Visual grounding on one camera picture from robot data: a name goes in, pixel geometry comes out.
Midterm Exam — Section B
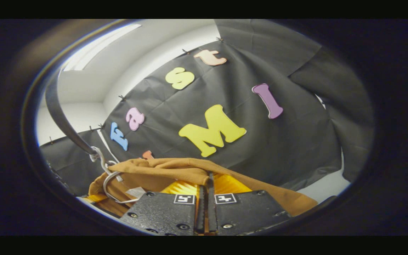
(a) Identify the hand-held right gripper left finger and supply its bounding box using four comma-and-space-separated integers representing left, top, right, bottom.
120, 181, 207, 235

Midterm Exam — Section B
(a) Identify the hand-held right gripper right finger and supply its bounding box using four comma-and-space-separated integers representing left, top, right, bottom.
206, 172, 292, 236

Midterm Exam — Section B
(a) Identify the brown shirt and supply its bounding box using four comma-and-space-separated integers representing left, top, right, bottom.
88, 158, 318, 217

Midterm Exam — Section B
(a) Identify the white plastic clothes hanger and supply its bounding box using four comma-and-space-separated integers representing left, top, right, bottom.
90, 146, 144, 204

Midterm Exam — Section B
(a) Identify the black clothes rack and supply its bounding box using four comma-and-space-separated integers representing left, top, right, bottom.
45, 69, 98, 156

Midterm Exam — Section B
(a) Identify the black backdrop cloth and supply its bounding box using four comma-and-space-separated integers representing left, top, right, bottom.
39, 19, 374, 197

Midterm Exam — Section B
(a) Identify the row of black cloth clips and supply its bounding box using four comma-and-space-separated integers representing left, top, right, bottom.
48, 35, 224, 145

